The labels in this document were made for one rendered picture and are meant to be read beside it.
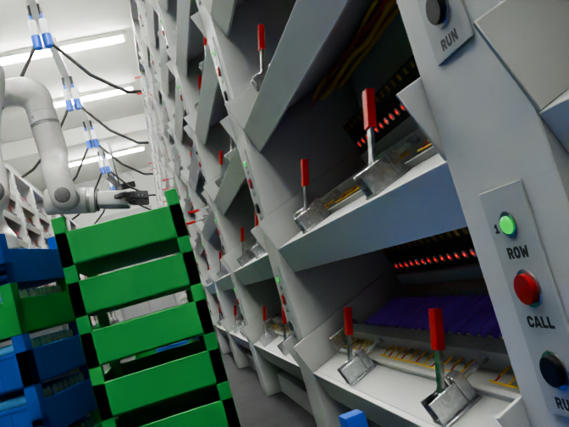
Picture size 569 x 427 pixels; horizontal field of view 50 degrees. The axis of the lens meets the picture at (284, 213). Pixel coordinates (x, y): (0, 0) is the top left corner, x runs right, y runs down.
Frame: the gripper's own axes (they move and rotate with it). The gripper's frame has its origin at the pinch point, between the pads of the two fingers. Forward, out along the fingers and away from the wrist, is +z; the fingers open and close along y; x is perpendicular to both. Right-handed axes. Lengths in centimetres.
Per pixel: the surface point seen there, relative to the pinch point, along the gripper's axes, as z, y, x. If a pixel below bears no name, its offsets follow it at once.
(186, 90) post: 13.5, 39.7, 22.7
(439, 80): 22, 172, -24
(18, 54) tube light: -119, -360, 199
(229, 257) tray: 23, 40, -24
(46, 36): -69, -222, 155
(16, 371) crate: -17, 103, -44
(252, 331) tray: 27, 40, -44
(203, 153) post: 17.2, 39.7, 4.7
